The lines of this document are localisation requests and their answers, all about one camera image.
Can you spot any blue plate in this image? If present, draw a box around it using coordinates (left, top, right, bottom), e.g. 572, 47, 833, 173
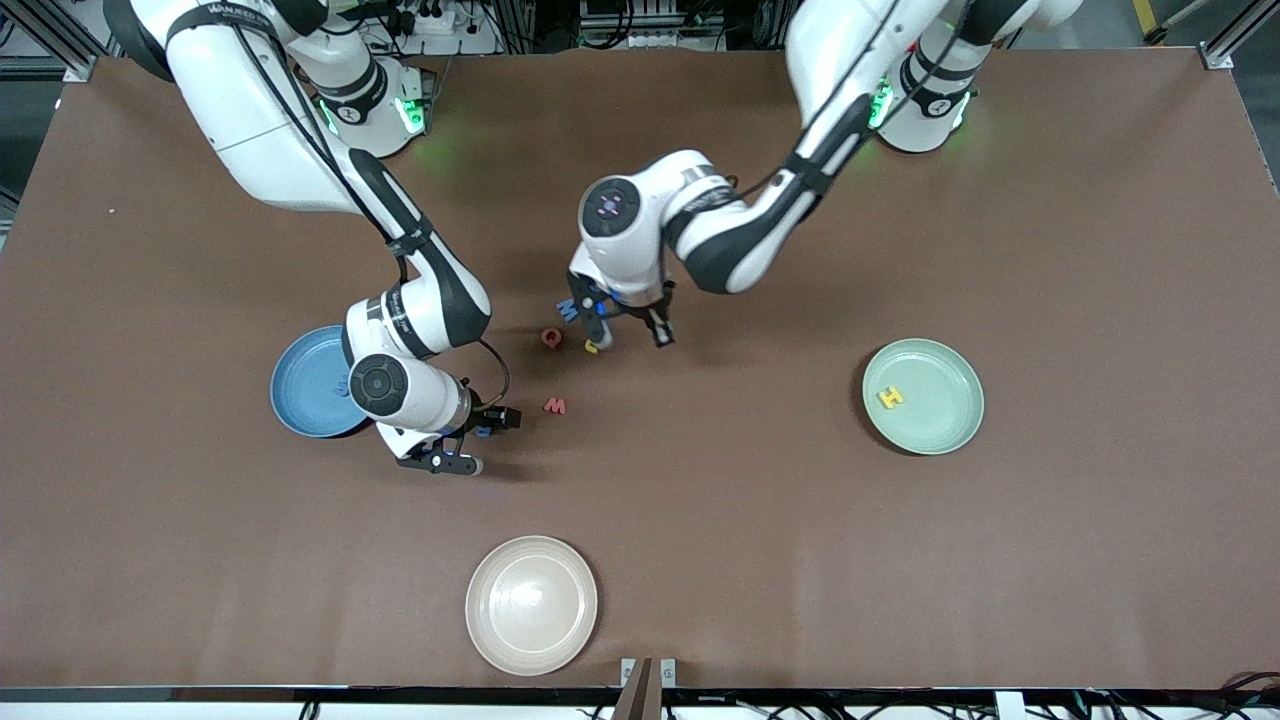
270, 325, 373, 439

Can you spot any beige plate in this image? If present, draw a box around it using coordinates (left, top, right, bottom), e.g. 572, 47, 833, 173
465, 535, 599, 677

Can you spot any grey electronics box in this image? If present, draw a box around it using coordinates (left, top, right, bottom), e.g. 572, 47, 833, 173
578, 0, 731, 51

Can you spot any green plate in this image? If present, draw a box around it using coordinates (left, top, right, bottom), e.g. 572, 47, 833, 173
862, 338, 986, 457

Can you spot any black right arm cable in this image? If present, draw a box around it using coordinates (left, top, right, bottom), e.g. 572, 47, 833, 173
230, 20, 511, 409

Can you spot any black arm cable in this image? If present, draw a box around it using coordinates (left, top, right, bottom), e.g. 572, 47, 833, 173
230, 20, 511, 409
735, 0, 976, 201

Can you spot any white left camera mount block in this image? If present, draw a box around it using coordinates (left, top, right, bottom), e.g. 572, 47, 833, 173
568, 243, 603, 296

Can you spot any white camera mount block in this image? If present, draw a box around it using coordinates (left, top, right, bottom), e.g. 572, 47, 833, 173
375, 425, 446, 461
568, 243, 603, 296

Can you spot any white right camera mount block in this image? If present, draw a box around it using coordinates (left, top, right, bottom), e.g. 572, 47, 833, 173
375, 425, 446, 461

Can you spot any brown stand post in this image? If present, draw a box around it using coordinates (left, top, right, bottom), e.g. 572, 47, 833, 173
612, 657, 656, 720

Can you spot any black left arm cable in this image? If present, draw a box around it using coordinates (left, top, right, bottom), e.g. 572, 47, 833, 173
735, 0, 976, 201

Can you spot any aluminium frame profile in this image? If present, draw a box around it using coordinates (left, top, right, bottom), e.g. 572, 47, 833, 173
0, 0, 101, 81
1203, 0, 1280, 71

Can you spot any black cable bundle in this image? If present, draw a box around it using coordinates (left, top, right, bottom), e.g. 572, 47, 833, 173
1225, 670, 1280, 720

